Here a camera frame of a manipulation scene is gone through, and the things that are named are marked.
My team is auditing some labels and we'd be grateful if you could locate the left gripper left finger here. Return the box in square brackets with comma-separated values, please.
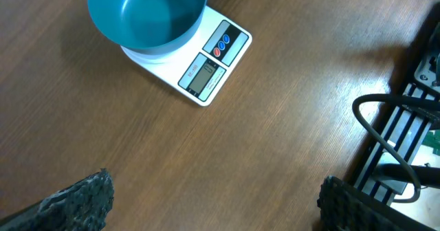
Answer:
[1, 168, 114, 230]

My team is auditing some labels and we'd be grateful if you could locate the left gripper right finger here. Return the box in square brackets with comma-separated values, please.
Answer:
[317, 176, 434, 231]

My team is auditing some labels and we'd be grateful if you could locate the white digital kitchen scale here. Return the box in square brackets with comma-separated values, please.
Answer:
[122, 7, 252, 107]

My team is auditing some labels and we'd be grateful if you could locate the blue-grey plastic bowl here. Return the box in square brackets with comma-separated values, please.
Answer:
[87, 0, 207, 54]

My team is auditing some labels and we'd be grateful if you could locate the aluminium extrusion frame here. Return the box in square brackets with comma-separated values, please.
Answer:
[350, 21, 439, 205]

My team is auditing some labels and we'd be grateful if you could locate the black overhead stand cable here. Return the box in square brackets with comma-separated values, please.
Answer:
[351, 93, 440, 204]

